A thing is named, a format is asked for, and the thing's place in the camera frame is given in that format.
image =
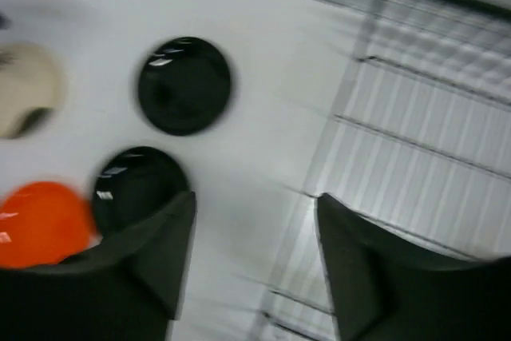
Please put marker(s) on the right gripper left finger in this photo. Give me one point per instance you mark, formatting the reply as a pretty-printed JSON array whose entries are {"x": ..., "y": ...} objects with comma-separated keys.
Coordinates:
[{"x": 155, "y": 251}]

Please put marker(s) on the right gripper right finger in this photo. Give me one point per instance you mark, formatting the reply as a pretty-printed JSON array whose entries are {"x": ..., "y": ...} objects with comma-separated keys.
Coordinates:
[{"x": 384, "y": 287}]

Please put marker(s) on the orange plate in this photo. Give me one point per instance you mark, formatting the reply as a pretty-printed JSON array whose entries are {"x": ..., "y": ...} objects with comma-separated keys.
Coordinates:
[{"x": 43, "y": 222}]

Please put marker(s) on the cream plate with black patch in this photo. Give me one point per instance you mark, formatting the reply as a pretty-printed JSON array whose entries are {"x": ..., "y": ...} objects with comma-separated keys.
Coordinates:
[{"x": 33, "y": 83}]

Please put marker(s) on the black wire dish rack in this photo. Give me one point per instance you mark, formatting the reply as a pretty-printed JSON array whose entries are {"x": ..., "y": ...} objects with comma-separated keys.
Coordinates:
[{"x": 417, "y": 142}]

